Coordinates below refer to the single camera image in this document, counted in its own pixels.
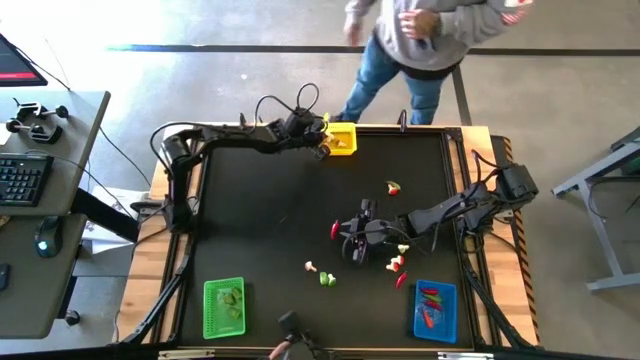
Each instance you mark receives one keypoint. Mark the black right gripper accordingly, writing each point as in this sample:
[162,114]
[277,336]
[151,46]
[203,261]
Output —
[375,231]

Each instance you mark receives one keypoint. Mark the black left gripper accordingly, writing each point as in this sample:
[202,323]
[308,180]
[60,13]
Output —
[300,136]

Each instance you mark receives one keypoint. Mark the red toy chili pepper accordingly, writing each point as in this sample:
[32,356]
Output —
[427,318]
[401,280]
[335,229]
[428,291]
[434,306]

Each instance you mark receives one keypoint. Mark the white green toy mushroom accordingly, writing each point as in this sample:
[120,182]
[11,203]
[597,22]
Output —
[402,248]

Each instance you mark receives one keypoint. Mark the red cap toy mushroom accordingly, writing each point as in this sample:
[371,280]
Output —
[398,259]
[391,267]

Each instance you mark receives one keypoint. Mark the red and green toy vegetable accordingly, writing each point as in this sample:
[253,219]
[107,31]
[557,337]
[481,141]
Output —
[393,188]

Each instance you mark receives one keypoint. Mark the green cap toy mushroom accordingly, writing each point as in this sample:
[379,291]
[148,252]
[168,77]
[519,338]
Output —
[332,280]

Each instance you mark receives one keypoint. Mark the beige cap toy mushroom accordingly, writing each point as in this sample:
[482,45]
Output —
[310,266]

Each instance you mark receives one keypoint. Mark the green toy chili pepper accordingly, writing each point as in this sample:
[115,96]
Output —
[432,298]

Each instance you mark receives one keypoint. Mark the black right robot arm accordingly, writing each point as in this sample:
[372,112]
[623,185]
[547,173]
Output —
[440,212]

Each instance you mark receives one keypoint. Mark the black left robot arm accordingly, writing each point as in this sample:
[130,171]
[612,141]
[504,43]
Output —
[235,137]

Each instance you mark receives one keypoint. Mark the yellow tape tag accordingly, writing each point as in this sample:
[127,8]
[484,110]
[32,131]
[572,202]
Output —
[326,119]

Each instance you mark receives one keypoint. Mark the yellow plastic basket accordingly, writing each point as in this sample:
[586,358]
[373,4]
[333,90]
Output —
[347,132]

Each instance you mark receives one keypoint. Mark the black clamp hook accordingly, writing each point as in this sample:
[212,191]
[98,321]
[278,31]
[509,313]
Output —
[242,120]
[402,120]

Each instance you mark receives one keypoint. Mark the person's hand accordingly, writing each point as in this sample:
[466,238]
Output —
[277,351]
[417,22]
[352,32]

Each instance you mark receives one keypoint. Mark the black handheld tool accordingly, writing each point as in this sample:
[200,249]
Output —
[289,322]

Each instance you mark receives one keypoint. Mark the blue plastic basket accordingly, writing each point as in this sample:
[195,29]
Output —
[447,325]

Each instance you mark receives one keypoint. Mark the person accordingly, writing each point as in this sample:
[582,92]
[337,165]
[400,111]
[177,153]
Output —
[425,45]

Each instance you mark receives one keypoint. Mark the silver metal plate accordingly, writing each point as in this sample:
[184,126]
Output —
[185,353]
[465,356]

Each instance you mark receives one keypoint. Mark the yellow black hazard tape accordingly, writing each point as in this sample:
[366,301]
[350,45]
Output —
[527,280]

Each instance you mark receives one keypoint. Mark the green plastic basket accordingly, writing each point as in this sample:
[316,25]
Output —
[215,325]

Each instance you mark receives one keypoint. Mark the black desk leg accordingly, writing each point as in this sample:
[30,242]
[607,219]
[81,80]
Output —
[105,215]

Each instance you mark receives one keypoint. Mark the white paper sheet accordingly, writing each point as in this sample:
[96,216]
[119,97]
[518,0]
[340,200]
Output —
[112,242]

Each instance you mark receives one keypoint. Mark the grey metal stand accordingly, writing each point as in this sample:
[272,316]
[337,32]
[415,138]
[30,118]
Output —
[607,240]

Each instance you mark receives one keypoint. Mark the grey desk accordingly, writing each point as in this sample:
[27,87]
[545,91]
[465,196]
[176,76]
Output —
[30,300]
[75,140]

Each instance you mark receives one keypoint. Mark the black C-clamp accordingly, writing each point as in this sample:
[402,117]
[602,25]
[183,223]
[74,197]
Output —
[47,135]
[61,111]

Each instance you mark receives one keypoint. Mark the dark green box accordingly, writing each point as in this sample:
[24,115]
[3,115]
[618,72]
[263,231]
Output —
[634,165]

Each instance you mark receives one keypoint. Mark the black computer mouse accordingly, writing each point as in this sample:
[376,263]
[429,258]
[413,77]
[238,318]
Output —
[48,235]

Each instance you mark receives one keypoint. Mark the black keyboard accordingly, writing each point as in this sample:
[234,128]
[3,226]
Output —
[25,180]

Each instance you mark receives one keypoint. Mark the black caster wheel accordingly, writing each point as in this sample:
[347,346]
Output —
[72,317]

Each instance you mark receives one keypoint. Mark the black computer monitor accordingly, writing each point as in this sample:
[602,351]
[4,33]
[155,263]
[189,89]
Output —
[15,65]

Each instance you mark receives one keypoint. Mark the black flat device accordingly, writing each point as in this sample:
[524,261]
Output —
[4,277]

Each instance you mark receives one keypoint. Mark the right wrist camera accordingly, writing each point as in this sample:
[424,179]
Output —
[381,231]

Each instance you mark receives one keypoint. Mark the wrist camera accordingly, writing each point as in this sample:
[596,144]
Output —
[381,231]
[300,119]

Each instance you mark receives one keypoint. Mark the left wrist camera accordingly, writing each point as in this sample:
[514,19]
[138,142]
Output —
[300,119]

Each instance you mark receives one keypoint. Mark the black corner bracket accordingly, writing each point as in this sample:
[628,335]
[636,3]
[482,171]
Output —
[453,134]

